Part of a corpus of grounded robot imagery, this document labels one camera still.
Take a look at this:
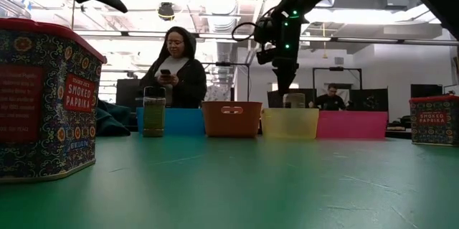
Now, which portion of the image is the pink plastic bin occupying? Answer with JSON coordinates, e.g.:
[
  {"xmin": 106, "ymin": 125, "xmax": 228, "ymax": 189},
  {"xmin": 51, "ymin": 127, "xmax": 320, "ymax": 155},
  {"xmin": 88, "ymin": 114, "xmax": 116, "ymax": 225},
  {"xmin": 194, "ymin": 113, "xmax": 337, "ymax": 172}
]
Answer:
[{"xmin": 316, "ymin": 110, "xmax": 389, "ymax": 140}]

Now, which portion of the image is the blue plastic bin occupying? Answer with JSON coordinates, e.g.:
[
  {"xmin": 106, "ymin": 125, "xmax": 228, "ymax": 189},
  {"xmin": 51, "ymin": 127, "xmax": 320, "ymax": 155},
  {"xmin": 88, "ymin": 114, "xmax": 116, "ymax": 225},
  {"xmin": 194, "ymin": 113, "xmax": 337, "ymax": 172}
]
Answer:
[{"xmin": 136, "ymin": 107, "xmax": 206, "ymax": 136}]

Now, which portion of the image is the green herb glass jar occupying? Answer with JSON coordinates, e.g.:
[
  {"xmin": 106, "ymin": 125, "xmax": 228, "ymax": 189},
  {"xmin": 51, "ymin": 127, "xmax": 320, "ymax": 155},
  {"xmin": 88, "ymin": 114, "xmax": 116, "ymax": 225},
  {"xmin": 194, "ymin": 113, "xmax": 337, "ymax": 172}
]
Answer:
[{"xmin": 142, "ymin": 85, "xmax": 167, "ymax": 138}]

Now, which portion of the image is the black ceiling dome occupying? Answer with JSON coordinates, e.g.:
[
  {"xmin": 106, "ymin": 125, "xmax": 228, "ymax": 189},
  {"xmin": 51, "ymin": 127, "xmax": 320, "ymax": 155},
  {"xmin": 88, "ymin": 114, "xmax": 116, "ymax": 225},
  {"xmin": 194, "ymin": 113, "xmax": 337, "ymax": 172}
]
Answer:
[{"xmin": 157, "ymin": 1, "xmax": 176, "ymax": 22}]

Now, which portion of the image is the black monitor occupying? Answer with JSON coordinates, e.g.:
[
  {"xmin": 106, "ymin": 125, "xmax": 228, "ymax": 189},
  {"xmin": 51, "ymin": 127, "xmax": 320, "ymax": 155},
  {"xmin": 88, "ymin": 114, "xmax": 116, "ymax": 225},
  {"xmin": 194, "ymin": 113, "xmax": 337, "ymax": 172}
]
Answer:
[
  {"xmin": 115, "ymin": 78, "xmax": 144, "ymax": 108},
  {"xmin": 349, "ymin": 88, "xmax": 389, "ymax": 112},
  {"xmin": 410, "ymin": 83, "xmax": 444, "ymax": 99},
  {"xmin": 267, "ymin": 88, "xmax": 317, "ymax": 109}
]

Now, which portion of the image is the smoked paprika tin red lid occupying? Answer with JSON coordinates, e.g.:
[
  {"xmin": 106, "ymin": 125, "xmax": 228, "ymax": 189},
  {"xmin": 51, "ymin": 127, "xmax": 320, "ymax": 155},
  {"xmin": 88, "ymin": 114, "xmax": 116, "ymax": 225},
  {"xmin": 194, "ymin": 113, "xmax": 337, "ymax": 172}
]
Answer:
[
  {"xmin": 0, "ymin": 17, "xmax": 108, "ymax": 184},
  {"xmin": 409, "ymin": 94, "xmax": 459, "ymax": 147}
]

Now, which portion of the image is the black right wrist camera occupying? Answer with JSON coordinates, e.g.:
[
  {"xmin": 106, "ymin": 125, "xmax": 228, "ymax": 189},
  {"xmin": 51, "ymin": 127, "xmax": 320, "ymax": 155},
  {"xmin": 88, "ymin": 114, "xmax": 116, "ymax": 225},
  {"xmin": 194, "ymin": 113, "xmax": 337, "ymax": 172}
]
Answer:
[{"xmin": 255, "ymin": 44, "xmax": 278, "ymax": 66}]

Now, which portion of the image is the person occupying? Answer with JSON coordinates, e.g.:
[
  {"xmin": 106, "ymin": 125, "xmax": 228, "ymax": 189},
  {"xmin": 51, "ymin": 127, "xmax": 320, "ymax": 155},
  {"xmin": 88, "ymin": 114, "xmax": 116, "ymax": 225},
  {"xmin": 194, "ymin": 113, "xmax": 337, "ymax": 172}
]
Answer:
[
  {"xmin": 308, "ymin": 83, "xmax": 347, "ymax": 111},
  {"xmin": 138, "ymin": 26, "xmax": 208, "ymax": 110}
]

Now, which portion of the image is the yellow plastic bin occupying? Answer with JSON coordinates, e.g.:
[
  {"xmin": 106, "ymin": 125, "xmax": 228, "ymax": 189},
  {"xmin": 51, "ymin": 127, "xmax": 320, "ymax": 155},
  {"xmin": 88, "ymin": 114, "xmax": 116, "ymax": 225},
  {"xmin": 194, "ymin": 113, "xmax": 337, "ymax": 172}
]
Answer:
[{"xmin": 260, "ymin": 108, "xmax": 320, "ymax": 140}]

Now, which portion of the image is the dark teal cloth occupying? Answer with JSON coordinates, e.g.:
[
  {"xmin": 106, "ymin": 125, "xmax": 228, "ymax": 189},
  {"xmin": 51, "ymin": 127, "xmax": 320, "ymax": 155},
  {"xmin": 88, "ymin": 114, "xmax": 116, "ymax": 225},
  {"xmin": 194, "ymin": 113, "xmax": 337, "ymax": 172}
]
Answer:
[{"xmin": 95, "ymin": 98, "xmax": 132, "ymax": 138}]

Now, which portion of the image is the green table mat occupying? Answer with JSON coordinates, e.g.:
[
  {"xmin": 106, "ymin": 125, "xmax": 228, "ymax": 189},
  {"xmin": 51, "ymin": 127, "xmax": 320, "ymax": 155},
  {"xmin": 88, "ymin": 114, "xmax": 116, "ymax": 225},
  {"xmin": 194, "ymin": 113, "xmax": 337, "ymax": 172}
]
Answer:
[{"xmin": 0, "ymin": 131, "xmax": 459, "ymax": 229}]

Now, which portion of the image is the cardboard tube spice can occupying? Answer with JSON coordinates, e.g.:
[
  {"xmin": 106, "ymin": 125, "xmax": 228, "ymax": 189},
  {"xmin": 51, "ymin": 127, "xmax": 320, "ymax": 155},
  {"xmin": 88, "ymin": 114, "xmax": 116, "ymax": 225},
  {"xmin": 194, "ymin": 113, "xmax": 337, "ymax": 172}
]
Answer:
[{"xmin": 283, "ymin": 93, "xmax": 306, "ymax": 109}]

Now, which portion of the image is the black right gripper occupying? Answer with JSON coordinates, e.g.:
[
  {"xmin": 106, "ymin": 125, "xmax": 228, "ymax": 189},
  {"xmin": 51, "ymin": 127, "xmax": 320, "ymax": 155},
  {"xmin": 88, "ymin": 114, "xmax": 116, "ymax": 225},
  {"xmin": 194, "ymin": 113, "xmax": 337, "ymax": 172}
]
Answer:
[{"xmin": 271, "ymin": 31, "xmax": 301, "ymax": 96}]

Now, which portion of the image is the orange plastic bin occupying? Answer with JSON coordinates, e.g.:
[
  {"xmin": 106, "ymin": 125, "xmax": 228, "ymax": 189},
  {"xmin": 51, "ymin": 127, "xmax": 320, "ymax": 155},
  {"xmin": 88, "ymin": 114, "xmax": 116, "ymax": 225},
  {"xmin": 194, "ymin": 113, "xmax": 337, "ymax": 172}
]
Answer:
[{"xmin": 202, "ymin": 101, "xmax": 263, "ymax": 139}]

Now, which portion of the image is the black overhead frame stand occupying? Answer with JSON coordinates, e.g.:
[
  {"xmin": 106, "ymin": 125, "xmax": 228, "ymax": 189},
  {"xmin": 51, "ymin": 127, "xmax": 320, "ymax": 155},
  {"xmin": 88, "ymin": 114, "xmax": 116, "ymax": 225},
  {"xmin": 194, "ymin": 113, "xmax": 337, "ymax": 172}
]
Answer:
[
  {"xmin": 312, "ymin": 65, "xmax": 363, "ymax": 90},
  {"xmin": 204, "ymin": 61, "xmax": 251, "ymax": 103}
]

